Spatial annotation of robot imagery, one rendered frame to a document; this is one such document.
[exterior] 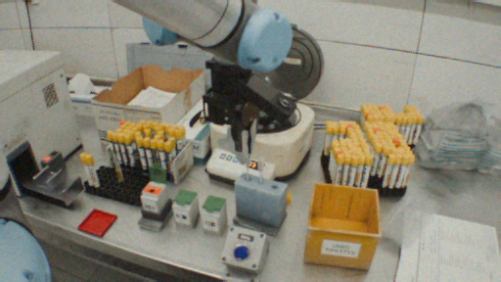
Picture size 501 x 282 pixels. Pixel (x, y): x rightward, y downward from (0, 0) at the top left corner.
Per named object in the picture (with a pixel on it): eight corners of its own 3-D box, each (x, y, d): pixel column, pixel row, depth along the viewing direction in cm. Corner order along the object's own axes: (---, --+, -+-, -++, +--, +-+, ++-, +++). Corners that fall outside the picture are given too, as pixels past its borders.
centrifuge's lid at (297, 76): (250, 19, 99) (262, 17, 106) (246, 103, 110) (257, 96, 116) (325, 28, 91) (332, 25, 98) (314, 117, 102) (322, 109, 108)
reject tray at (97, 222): (77, 229, 74) (76, 227, 74) (94, 211, 80) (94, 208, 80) (101, 237, 73) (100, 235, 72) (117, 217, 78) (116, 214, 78)
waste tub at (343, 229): (301, 263, 68) (306, 227, 63) (308, 216, 79) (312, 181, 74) (370, 271, 66) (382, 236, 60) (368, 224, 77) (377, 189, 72)
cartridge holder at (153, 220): (138, 226, 76) (135, 214, 74) (158, 201, 83) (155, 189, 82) (159, 232, 75) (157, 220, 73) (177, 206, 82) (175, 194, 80)
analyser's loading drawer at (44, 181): (13, 186, 83) (7, 170, 80) (29, 172, 88) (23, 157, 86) (68, 206, 78) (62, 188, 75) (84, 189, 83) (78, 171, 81)
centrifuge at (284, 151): (193, 173, 93) (188, 132, 86) (245, 122, 115) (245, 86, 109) (280, 201, 84) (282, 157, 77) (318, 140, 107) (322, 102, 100)
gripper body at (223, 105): (223, 108, 73) (220, 50, 67) (262, 116, 70) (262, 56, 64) (203, 124, 67) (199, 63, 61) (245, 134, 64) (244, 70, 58)
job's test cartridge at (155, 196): (145, 215, 77) (139, 194, 74) (155, 203, 81) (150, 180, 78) (160, 220, 76) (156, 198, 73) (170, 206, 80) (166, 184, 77)
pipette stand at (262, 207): (232, 222, 78) (231, 186, 73) (247, 203, 83) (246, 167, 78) (275, 236, 74) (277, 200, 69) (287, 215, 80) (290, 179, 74)
